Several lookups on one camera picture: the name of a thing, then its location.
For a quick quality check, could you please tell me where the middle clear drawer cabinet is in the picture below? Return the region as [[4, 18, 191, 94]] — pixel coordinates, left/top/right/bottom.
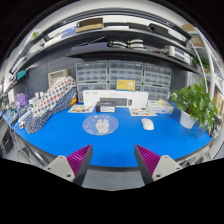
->
[[108, 60, 143, 91]]

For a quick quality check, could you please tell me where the clear drawer cabinet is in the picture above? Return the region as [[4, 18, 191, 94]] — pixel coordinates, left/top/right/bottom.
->
[[108, 60, 143, 91], [143, 63, 172, 100], [76, 60, 108, 102]]

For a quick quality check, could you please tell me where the illustrated card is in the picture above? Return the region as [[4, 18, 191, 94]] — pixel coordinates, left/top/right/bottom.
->
[[68, 105, 94, 113], [129, 108, 156, 117]]

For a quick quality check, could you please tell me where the long white box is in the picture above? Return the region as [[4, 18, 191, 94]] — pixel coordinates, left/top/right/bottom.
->
[[83, 90, 148, 108]]

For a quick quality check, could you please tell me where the purple toy figure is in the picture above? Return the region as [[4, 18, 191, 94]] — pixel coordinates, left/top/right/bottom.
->
[[15, 93, 28, 108]]

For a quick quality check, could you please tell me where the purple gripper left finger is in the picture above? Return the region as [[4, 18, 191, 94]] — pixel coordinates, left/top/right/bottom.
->
[[45, 145, 93, 186]]

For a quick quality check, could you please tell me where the patterned fabric bundle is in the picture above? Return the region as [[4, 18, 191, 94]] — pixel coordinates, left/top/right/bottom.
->
[[25, 76, 77, 134]]

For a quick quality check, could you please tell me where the green potted plant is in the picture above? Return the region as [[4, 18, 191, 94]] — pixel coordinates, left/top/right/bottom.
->
[[171, 78, 217, 134]]

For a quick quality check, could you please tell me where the left clear drawer cabinet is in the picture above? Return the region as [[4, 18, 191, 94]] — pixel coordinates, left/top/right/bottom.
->
[[76, 60, 108, 102]]

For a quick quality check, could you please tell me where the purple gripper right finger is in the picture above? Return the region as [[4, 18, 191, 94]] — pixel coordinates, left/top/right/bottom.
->
[[134, 145, 182, 184]]

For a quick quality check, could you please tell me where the right clear drawer cabinet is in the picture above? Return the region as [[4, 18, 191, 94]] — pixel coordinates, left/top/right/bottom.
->
[[143, 63, 172, 100]]

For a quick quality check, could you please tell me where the brown cardboard box on shelf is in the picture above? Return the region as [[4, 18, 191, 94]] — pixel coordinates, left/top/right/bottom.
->
[[76, 17, 104, 33]]

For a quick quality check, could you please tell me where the yellow card box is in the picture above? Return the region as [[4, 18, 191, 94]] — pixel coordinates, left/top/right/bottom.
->
[[116, 79, 136, 91]]

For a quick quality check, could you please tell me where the left illustrated card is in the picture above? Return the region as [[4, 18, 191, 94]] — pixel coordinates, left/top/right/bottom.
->
[[68, 105, 94, 113]]

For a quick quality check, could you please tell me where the small black box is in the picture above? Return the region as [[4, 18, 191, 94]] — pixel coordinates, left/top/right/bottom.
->
[[96, 102, 116, 113]]

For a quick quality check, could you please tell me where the white tissue box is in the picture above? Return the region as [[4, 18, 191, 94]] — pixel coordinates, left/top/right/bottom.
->
[[147, 100, 173, 114]]

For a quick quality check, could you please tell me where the white computer mouse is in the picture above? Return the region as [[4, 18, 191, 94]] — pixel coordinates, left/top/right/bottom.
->
[[141, 118, 154, 130]]

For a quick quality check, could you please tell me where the right illustrated card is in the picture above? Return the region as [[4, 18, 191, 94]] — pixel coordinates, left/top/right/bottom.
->
[[129, 108, 156, 117]]

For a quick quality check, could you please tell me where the round blue mouse pad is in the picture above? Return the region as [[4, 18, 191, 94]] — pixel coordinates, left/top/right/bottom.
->
[[82, 115, 119, 136]]

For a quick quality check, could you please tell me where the white device on shelf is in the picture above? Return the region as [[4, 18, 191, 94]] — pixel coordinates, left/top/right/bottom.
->
[[168, 46, 190, 64]]

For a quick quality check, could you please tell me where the blue desk mat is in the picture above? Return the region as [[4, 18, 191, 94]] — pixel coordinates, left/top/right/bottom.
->
[[15, 108, 211, 167]]

